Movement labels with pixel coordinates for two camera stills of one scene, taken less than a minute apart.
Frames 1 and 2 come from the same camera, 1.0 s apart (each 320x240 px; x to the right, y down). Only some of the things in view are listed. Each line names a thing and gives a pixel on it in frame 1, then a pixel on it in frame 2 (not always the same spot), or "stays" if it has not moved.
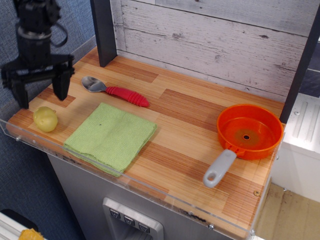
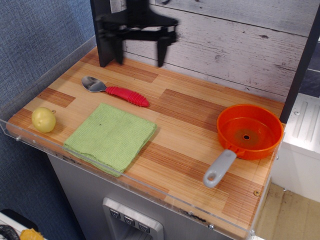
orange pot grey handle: (248, 132) stays
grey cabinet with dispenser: (105, 210) stays
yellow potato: (45, 119) stays
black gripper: (36, 62) -> (138, 22)
